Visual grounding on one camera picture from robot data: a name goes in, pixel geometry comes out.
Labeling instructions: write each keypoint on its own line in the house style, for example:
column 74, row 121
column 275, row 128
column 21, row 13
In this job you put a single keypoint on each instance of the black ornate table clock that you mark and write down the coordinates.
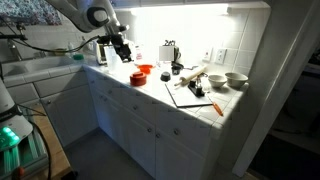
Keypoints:
column 166, row 52

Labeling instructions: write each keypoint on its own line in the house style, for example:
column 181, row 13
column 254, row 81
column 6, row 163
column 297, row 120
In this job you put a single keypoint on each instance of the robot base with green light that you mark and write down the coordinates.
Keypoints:
column 10, row 133

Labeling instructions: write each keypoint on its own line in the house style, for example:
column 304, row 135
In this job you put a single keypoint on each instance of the white light switch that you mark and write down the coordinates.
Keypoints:
column 207, row 55

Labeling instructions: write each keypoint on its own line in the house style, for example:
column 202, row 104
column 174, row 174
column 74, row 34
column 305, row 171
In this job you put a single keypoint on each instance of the red plastic colander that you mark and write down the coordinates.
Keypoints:
column 145, row 68

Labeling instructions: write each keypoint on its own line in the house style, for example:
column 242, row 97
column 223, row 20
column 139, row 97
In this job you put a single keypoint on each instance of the white wall cabinet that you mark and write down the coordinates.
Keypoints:
column 160, row 2

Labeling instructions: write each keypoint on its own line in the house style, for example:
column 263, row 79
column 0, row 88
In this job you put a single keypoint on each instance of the white power outlet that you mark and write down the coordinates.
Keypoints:
column 220, row 56

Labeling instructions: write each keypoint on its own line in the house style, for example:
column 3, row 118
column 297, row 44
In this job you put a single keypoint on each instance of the wooden rolling pin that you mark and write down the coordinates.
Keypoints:
column 190, row 76

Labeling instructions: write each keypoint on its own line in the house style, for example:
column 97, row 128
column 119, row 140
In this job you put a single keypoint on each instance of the red plastic jug lid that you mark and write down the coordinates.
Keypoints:
column 138, row 79

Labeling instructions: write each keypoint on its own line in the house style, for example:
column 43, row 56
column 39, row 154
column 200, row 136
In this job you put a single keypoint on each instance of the round metal cabinet knob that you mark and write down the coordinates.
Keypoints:
column 49, row 102
column 149, row 130
column 157, row 135
column 176, row 131
column 135, row 107

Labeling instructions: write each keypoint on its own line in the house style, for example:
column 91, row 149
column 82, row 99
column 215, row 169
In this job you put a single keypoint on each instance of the black clamp bar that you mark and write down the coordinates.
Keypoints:
column 13, row 36

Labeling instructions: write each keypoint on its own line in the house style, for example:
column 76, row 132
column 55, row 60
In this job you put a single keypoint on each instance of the white cutting board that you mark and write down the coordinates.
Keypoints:
column 186, row 96

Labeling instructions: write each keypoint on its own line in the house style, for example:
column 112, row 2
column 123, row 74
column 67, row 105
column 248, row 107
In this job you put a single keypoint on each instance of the white kitchen sink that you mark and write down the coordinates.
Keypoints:
column 36, row 65

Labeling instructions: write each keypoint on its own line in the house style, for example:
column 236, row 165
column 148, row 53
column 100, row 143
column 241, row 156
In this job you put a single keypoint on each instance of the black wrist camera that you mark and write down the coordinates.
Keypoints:
column 104, row 39

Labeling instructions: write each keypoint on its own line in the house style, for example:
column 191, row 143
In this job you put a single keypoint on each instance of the white soap bottle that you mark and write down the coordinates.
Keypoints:
column 71, row 50

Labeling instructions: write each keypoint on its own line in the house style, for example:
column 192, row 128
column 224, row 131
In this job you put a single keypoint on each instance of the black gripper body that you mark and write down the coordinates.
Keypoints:
column 120, row 46

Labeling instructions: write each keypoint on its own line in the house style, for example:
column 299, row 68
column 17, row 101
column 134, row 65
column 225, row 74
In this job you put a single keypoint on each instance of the red round button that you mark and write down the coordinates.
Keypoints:
column 18, row 172

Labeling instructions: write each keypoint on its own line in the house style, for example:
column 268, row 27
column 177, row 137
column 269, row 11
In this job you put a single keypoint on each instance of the white base cabinet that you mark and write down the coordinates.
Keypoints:
column 140, row 146

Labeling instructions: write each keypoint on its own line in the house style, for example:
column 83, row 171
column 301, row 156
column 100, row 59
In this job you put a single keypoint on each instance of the yellow green small bowl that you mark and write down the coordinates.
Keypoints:
column 60, row 52

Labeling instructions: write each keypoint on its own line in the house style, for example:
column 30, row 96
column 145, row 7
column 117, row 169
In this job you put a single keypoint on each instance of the wooden cart top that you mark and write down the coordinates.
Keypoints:
column 56, row 156

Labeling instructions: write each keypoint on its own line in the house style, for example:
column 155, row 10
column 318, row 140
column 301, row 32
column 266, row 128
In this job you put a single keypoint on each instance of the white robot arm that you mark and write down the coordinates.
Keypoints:
column 83, row 13

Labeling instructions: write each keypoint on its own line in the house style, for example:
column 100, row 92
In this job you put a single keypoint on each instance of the large white ceramic bowl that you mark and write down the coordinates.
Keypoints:
column 236, row 79

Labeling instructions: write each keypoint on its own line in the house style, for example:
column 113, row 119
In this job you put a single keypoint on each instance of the black mug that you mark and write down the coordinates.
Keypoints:
column 176, row 69

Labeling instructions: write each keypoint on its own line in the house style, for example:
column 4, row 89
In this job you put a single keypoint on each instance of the floral curtain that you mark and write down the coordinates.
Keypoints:
column 26, row 11

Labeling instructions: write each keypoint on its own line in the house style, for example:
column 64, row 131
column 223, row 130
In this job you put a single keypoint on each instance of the small white ceramic bowl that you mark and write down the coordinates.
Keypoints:
column 217, row 81

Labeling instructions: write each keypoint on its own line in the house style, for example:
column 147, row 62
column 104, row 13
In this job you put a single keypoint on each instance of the white toaster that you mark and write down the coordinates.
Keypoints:
column 100, row 53

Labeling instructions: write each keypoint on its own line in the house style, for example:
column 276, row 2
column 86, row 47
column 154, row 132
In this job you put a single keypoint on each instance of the cabinet strip light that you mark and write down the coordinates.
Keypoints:
column 180, row 9

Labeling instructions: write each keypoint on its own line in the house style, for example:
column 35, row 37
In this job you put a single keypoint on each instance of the white sink cabinet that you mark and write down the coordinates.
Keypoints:
column 70, row 113

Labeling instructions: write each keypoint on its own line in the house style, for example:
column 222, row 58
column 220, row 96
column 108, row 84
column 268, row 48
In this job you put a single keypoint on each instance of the clear plastic water bottle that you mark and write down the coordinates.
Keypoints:
column 138, row 53

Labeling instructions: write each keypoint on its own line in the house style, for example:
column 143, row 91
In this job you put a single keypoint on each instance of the green sponge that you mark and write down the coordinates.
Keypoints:
column 78, row 57

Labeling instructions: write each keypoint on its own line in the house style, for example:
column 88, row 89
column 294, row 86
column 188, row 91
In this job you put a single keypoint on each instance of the translucent white plastic jug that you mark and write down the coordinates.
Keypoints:
column 112, row 60

